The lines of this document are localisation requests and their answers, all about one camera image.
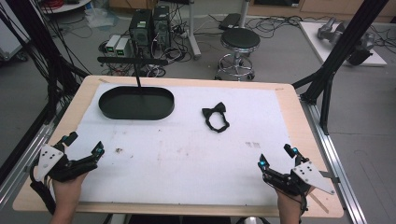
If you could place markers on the black round stool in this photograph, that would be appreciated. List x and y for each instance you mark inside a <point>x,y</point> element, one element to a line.
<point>240,39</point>

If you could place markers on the person's left hand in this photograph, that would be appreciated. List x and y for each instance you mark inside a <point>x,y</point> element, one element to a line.
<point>67,191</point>

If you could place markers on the round white table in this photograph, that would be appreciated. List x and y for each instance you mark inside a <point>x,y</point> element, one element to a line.
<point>67,5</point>

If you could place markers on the black T-shaped stand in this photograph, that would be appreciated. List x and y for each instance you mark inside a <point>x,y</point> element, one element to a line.
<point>134,61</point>

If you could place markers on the black metal frame stand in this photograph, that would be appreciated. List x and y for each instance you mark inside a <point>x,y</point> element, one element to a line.
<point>345,43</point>
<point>37,46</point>

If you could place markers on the grey equipment case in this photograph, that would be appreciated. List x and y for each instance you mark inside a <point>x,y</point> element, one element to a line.
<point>9,42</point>

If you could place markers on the white floor board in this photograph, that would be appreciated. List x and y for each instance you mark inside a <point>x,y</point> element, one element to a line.
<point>317,43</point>

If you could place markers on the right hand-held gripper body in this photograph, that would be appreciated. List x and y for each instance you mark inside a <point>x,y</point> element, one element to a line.
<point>311,177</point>

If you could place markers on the black oval tray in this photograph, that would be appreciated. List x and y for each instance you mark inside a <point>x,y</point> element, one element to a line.
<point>136,103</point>

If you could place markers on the small white power box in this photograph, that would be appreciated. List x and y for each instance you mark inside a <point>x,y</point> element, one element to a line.
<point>112,43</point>
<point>122,46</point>

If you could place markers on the grey and black robot part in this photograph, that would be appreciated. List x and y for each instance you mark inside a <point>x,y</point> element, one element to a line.
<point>362,49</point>

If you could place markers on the aluminium rail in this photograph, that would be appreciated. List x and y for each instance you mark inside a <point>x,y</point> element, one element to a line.
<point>21,161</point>
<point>336,161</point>

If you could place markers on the black computer tower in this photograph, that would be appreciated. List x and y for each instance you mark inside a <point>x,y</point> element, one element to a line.
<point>162,26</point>
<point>140,29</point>

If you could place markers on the grey table leg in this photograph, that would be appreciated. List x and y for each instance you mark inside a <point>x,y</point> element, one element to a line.
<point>193,34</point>

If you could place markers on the clear plastic bag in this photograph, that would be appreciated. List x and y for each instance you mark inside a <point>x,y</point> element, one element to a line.
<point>99,18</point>

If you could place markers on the black bow hair band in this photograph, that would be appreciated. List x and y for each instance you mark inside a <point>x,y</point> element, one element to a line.
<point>216,119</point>

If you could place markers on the person's right hand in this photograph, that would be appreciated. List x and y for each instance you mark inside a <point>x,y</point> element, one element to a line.
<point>289,202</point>

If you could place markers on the white table mat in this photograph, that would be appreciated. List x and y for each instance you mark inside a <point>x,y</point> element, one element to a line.
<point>186,161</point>

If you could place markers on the flat black box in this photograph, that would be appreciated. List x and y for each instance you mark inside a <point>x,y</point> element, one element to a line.
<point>229,21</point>

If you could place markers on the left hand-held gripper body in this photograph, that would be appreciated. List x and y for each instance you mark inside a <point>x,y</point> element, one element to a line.
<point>46,160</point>

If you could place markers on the grey metal post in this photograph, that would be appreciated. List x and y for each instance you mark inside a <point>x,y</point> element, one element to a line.
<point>244,12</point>

